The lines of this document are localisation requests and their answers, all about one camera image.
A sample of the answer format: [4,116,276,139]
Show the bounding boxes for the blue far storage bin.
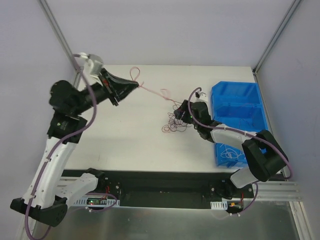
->
[211,81,263,109]

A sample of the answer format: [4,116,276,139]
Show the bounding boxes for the aluminium frame post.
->
[37,0,80,74]
[252,0,303,76]

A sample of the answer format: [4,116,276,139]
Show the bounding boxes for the white cable duct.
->
[73,197,120,208]
[210,200,228,211]

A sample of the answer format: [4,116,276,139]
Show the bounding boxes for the blue middle storage bin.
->
[213,104,269,132]

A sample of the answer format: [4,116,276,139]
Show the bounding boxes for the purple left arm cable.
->
[24,53,118,240]

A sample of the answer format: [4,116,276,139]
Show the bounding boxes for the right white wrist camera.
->
[195,91,208,104]

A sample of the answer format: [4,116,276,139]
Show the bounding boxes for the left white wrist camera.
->
[79,52,104,77]

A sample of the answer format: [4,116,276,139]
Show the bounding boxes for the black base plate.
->
[72,168,254,209]

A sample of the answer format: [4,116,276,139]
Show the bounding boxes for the white wires in near bin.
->
[219,147,245,160]

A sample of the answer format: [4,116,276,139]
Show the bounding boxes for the right aluminium frame post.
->
[252,0,303,76]

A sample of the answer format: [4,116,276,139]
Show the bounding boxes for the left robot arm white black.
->
[10,68,139,227]

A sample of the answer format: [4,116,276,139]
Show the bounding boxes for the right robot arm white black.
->
[174,100,289,198]

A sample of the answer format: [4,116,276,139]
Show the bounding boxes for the left white cable duct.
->
[73,197,120,208]

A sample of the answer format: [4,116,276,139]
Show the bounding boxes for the right white cable duct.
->
[210,200,228,211]

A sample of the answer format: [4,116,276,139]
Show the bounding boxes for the blue storage bin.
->
[213,104,269,132]
[214,143,248,168]
[211,81,263,109]

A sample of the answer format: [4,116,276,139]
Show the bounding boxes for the blue near storage bin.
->
[214,143,248,168]

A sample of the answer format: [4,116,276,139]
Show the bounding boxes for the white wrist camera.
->
[195,91,208,104]
[79,52,104,77]

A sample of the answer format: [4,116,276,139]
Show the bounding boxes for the left aluminium frame post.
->
[37,0,80,74]

